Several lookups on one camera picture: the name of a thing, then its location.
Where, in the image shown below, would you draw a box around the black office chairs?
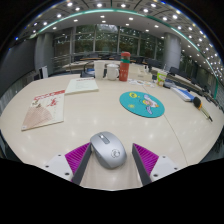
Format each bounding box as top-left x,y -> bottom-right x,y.
79,53 -> 223,104

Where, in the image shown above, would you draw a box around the white standing appliance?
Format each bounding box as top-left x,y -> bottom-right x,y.
39,65 -> 50,80

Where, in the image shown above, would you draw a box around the red and white fan booklet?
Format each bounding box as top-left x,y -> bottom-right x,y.
20,89 -> 66,132

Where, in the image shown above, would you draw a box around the blue and white book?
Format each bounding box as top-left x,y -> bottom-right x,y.
170,87 -> 196,103

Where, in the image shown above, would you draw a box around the stack of white paper cups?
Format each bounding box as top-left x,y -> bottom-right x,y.
93,60 -> 106,80

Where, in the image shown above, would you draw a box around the colourful sticker sheet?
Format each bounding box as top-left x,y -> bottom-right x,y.
128,78 -> 156,88

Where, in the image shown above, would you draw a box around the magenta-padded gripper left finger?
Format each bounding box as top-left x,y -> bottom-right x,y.
41,143 -> 92,185

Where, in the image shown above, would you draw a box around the red drink bottle green band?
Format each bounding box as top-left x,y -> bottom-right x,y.
118,51 -> 131,83

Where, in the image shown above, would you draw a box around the white paper booklet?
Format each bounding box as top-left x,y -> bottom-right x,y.
64,77 -> 100,95

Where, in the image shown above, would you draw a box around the silver computer mouse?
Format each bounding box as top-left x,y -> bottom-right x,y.
89,130 -> 128,170

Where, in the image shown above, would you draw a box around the green-printed paper cup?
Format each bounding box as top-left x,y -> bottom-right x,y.
156,70 -> 168,88

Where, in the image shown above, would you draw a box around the white lidded mug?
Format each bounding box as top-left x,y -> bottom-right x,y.
105,63 -> 120,81

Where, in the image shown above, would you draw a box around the round ceiling lights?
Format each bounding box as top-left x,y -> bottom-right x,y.
13,0 -> 224,84

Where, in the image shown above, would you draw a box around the long curved conference table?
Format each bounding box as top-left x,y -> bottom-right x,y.
63,59 -> 221,108

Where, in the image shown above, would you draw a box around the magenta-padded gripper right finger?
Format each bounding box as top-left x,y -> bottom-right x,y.
132,143 -> 183,186

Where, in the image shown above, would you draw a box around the round teal cartoon mouse pad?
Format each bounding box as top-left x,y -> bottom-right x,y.
119,90 -> 166,119

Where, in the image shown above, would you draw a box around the dark conference microphone unit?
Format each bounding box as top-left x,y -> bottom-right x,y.
163,80 -> 176,89
80,61 -> 96,79

